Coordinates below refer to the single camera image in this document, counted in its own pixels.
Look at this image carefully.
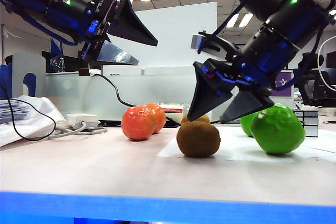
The thick black cable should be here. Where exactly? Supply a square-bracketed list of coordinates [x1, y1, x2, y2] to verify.
[93, 73, 182, 127]

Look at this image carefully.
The clear bottle with red label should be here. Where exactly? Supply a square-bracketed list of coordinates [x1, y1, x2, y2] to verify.
[159, 103, 191, 121]

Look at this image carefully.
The orange toy fruit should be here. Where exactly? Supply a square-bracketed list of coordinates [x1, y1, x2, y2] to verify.
[145, 102, 167, 134]
[121, 105, 157, 141]

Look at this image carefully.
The white paper sheet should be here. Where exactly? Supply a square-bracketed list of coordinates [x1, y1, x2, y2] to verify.
[156, 126, 296, 164]
[288, 129, 336, 162]

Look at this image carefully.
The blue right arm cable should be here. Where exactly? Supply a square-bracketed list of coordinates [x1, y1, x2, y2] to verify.
[212, 3, 245, 37]

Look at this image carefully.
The white power adapter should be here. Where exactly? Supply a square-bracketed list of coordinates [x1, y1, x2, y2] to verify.
[65, 113, 99, 131]

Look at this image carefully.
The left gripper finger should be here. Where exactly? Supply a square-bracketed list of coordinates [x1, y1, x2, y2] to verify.
[107, 0, 159, 47]
[97, 40, 140, 66]

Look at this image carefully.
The white adapter cable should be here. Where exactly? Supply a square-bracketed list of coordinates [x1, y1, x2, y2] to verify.
[48, 121, 108, 141]

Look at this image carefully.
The white monitor back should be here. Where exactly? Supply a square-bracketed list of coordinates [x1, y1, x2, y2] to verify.
[101, 1, 218, 77]

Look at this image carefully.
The grey metal bookend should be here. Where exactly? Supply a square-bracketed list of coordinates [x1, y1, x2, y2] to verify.
[5, 52, 47, 99]

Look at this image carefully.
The blue file holder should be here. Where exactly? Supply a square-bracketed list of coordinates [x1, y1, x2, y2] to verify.
[0, 64, 37, 99]

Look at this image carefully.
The blue pennant flag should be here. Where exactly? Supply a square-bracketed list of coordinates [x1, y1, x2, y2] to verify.
[49, 38, 66, 74]

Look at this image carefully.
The thin black cable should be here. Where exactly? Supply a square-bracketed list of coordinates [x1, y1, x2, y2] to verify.
[0, 84, 57, 142]

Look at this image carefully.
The silver mirror puzzle cube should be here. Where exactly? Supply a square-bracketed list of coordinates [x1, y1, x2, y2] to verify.
[292, 109, 319, 137]

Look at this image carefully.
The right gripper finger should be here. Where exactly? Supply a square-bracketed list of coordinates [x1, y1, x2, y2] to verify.
[219, 89, 275, 125]
[186, 62, 234, 122]

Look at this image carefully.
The white looped cable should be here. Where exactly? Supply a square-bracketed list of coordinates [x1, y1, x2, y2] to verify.
[317, 36, 336, 90]

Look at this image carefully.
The stack of papers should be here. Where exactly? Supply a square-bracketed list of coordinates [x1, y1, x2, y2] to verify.
[0, 100, 29, 125]

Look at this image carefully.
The green toy apple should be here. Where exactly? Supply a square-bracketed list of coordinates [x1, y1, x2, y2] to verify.
[240, 112, 260, 137]
[249, 103, 307, 154]

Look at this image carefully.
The frosted glass desk partition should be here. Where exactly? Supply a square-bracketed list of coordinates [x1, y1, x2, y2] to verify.
[46, 73, 294, 122]

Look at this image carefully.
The purple and white name plate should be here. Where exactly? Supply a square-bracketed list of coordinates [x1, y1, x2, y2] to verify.
[270, 70, 293, 98]

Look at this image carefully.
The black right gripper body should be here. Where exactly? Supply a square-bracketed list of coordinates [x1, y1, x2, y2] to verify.
[193, 58, 273, 97]

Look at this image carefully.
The white plastic bag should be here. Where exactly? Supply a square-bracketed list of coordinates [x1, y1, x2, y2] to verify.
[0, 95, 68, 147]

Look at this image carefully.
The blue table edge strip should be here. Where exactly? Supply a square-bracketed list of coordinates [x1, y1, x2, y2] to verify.
[0, 191, 336, 224]

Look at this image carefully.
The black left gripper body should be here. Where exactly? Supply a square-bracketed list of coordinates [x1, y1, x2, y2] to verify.
[78, 0, 124, 60]

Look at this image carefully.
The brown toy kiwi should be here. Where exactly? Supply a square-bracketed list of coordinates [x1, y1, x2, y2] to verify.
[181, 113, 211, 125]

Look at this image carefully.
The brown kiwi with green star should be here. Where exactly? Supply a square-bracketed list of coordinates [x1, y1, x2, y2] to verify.
[176, 122, 221, 158]

